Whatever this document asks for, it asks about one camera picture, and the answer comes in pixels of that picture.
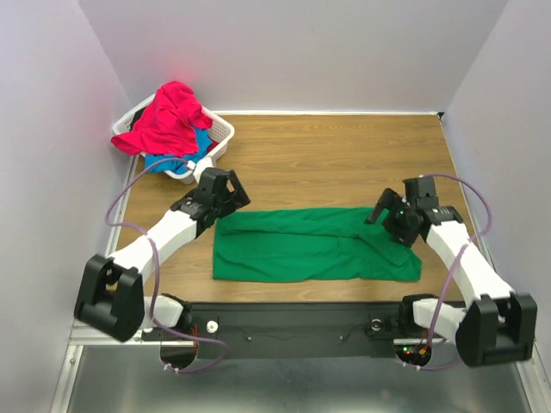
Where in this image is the green t shirt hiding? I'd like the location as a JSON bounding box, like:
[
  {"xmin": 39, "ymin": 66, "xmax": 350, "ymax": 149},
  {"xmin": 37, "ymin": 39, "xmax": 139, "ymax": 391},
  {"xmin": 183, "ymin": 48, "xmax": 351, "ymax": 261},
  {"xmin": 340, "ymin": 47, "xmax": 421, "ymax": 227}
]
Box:
[{"xmin": 213, "ymin": 207, "xmax": 422, "ymax": 283}]

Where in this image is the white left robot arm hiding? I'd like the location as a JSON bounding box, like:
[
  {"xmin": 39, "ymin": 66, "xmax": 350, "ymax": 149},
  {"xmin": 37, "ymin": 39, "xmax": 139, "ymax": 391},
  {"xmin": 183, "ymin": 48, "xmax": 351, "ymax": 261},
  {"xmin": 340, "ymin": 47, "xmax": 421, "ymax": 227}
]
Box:
[{"xmin": 74, "ymin": 158, "xmax": 251, "ymax": 342}]

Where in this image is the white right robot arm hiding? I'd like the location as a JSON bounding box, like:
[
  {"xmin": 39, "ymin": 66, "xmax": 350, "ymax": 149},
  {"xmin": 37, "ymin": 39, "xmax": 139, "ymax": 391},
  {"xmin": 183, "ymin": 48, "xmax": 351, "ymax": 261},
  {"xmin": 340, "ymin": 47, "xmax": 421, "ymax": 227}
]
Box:
[{"xmin": 365, "ymin": 175, "xmax": 537, "ymax": 370}]

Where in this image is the white plastic laundry basket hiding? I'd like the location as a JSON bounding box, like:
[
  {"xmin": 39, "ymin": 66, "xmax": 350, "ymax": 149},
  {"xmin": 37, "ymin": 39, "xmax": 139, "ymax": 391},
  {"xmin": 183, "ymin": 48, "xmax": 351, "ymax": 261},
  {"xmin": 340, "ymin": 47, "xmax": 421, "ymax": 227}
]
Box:
[{"xmin": 113, "ymin": 93, "xmax": 234, "ymax": 183}]

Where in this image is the blue t shirt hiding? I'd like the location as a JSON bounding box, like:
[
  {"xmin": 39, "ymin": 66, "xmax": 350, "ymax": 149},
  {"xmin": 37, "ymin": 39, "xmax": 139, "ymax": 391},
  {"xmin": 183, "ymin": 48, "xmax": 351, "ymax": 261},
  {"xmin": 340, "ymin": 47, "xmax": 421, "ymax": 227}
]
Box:
[{"xmin": 145, "ymin": 127, "xmax": 213, "ymax": 175}]

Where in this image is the red t shirt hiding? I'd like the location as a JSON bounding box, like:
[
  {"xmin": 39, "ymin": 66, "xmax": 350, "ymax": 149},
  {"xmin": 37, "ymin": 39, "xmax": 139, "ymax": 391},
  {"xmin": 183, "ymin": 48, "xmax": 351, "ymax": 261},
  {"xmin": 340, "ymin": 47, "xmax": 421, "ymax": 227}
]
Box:
[{"xmin": 111, "ymin": 81, "xmax": 214, "ymax": 157}]

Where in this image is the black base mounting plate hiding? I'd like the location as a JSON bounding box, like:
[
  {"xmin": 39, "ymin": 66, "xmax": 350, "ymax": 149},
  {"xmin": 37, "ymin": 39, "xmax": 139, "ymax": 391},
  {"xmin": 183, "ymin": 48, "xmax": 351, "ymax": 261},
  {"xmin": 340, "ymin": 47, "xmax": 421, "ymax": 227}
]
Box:
[{"xmin": 141, "ymin": 301, "xmax": 449, "ymax": 361}]

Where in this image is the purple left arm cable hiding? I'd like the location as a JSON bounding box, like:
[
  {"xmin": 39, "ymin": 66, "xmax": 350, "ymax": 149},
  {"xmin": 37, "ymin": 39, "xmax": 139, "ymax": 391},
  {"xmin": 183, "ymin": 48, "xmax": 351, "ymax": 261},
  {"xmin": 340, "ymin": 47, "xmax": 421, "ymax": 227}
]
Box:
[{"xmin": 105, "ymin": 157, "xmax": 230, "ymax": 374}]

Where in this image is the aluminium frame rail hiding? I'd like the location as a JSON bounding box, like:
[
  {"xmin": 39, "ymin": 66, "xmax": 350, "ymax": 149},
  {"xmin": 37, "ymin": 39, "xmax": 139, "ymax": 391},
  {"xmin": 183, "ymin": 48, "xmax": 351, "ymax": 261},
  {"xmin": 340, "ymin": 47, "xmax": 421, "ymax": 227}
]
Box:
[{"xmin": 46, "ymin": 322, "xmax": 147, "ymax": 413}]

